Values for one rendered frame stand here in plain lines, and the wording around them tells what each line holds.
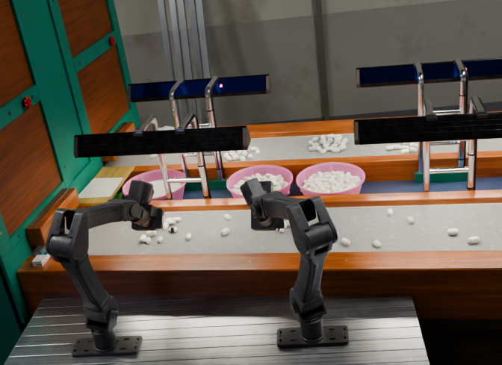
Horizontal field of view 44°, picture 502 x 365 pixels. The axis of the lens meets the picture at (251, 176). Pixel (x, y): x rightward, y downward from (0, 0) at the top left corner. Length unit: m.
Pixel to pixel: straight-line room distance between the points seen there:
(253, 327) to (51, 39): 1.36
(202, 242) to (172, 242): 0.11
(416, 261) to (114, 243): 1.04
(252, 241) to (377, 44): 2.80
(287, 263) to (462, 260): 0.52
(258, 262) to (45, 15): 1.25
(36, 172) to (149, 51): 2.55
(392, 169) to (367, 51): 2.22
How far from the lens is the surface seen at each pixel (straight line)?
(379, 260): 1.92
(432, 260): 1.93
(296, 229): 1.51
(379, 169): 2.55
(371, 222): 2.17
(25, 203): 2.30
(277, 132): 2.89
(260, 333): 1.84
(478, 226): 2.15
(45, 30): 2.53
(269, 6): 4.58
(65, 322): 2.08
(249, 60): 4.67
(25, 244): 2.28
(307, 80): 4.71
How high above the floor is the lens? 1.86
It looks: 26 degrees down
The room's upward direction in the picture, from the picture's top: 8 degrees counter-clockwise
